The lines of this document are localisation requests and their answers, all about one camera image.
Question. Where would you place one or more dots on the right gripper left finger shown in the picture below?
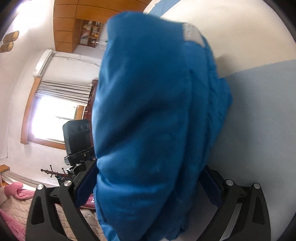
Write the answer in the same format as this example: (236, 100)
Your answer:
(43, 222)

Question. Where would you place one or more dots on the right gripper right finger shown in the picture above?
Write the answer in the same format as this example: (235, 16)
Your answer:
(244, 206)

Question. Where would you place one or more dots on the blue quilted puffer jacket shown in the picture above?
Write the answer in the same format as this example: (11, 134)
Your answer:
(158, 110)

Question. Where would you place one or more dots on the dark wooden headboard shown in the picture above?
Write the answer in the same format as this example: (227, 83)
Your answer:
(88, 110)

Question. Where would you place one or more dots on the wooden framed window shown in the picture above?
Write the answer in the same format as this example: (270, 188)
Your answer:
(44, 117)

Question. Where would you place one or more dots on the grey striped curtain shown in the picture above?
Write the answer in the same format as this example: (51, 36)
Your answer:
(71, 92)

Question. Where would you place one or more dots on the wooden wardrobe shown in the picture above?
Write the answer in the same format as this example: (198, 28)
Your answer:
(68, 17)

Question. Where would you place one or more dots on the blue and white bed blanket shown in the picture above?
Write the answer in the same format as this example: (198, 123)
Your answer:
(254, 47)

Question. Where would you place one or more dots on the white wall air conditioner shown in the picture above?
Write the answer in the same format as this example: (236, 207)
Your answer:
(41, 64)

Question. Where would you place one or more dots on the wooden wall shelf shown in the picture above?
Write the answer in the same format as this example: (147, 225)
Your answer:
(90, 32)

